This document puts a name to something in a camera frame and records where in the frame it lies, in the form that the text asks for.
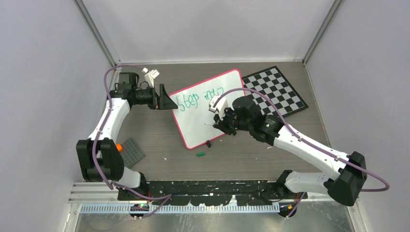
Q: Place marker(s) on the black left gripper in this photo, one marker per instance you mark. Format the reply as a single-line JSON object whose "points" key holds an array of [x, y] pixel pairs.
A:
{"points": [[165, 102]]}

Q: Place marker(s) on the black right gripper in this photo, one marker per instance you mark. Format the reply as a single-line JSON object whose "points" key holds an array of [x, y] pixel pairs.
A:
{"points": [[222, 124]]}

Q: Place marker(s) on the pink-framed whiteboard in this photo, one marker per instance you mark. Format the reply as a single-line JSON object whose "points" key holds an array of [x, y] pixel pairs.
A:
{"points": [[193, 107]]}

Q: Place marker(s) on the black and white chessboard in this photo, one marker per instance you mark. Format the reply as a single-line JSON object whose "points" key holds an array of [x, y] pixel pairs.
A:
{"points": [[272, 83]]}

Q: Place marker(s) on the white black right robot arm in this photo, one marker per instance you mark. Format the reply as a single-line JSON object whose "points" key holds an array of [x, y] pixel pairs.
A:
{"points": [[338, 180]]}

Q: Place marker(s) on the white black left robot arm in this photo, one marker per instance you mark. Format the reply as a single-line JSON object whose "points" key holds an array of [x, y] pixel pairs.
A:
{"points": [[99, 156]]}

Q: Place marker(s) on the grey studded baseplate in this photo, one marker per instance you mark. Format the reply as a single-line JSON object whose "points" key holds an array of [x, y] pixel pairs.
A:
{"points": [[132, 153]]}

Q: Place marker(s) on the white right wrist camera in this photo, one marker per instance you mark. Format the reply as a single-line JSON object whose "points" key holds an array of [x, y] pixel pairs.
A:
{"points": [[217, 105]]}

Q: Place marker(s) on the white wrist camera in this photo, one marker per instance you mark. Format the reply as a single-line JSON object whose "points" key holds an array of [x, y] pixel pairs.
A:
{"points": [[217, 105], [150, 75]]}

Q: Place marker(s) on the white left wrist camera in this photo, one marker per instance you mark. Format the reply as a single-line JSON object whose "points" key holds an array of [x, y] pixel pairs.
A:
{"points": [[150, 75]]}

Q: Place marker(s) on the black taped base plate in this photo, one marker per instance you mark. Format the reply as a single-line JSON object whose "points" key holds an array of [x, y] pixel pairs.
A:
{"points": [[217, 193]]}

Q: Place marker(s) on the aluminium front rail frame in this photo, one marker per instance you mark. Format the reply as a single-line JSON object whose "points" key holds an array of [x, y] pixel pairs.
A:
{"points": [[97, 198]]}

